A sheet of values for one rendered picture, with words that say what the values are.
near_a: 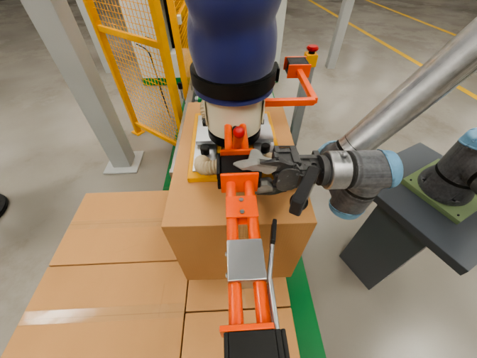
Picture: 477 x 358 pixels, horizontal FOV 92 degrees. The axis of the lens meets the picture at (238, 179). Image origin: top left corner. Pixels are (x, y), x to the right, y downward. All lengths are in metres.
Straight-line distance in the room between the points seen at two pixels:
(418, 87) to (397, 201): 0.58
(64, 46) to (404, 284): 2.55
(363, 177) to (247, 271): 0.33
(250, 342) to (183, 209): 0.38
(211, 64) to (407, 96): 0.46
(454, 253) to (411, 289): 0.82
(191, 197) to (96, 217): 0.77
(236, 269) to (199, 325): 0.61
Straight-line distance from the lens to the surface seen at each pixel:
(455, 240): 1.16
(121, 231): 1.24
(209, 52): 0.56
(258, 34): 0.56
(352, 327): 1.66
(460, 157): 1.11
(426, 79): 0.69
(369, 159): 0.58
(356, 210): 0.68
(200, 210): 0.62
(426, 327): 1.86
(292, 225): 0.62
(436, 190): 1.19
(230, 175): 0.48
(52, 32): 1.91
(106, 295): 1.12
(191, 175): 0.68
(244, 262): 0.40
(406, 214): 1.13
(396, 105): 0.69
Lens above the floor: 1.51
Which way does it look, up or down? 47 degrees down
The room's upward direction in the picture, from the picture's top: straight up
